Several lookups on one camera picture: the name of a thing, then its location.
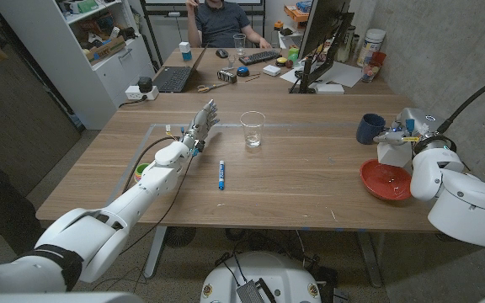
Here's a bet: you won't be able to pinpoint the seated person in dark shirt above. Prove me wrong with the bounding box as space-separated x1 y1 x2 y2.
185 0 273 50

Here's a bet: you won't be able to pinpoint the clear plastic cup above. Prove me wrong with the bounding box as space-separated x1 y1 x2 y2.
239 110 267 149

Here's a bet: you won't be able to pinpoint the white shelf cabinet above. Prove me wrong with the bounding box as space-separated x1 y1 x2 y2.
0 0 157 130

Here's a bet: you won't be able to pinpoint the black computer monitor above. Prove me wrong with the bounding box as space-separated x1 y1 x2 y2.
289 0 355 94

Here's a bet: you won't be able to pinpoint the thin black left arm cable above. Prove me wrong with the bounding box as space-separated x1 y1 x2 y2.
120 157 195 256

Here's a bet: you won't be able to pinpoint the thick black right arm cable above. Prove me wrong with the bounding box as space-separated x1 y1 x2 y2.
435 69 485 135

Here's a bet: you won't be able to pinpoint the white cube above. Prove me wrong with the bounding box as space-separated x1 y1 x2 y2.
376 141 414 168

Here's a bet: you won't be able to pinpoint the grey table leg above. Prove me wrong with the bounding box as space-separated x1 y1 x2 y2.
143 226 168 279
355 230 385 290

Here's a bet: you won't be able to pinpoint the flat white box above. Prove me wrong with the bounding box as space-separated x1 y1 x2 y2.
314 82 345 95

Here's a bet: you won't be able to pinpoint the white and blue box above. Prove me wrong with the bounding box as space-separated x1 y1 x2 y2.
178 41 193 61

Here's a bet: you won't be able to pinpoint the white power strip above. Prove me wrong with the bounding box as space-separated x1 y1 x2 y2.
125 85 160 102

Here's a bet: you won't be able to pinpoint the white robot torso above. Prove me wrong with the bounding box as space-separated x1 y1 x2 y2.
200 251 322 303

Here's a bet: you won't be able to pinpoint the dark blue mug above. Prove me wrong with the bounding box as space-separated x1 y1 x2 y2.
355 113 389 146

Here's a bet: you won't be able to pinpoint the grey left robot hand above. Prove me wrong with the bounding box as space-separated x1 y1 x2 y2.
181 98 221 157

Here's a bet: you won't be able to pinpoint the orange box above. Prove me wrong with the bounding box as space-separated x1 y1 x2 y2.
283 3 311 23

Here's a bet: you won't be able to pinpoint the black and silver device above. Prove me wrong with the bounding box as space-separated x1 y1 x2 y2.
216 68 238 84

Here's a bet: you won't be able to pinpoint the yellow handled scissors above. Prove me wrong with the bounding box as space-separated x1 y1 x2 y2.
196 82 230 94

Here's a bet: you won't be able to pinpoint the cardboard box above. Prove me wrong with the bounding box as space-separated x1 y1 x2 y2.
84 35 127 65

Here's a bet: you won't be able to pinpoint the black laptop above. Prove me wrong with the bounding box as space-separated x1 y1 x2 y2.
152 46 207 94

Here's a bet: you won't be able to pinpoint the black keyboard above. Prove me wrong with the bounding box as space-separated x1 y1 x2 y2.
238 50 282 66

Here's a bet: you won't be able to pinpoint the white canister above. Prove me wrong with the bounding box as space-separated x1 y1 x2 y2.
356 28 386 67

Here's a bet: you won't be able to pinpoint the white paper sheets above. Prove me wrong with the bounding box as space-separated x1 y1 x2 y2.
279 61 363 88

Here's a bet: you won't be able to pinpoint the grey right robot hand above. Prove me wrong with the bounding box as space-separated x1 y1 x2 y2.
372 107 446 147

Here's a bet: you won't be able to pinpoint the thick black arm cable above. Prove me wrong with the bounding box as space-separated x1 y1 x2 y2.
122 136 179 194
435 69 485 135

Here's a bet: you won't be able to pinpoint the red bowl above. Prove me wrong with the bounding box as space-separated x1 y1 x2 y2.
359 158 413 202

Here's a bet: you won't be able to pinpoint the tall drinking glass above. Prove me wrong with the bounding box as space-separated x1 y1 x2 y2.
232 33 248 57

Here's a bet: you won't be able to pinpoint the green tape roll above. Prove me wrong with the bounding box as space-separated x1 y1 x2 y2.
134 162 151 183

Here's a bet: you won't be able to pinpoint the black floor fan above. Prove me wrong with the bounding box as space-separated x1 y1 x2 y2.
164 226 197 248

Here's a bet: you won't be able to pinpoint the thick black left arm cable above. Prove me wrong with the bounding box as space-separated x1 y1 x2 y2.
122 136 179 194

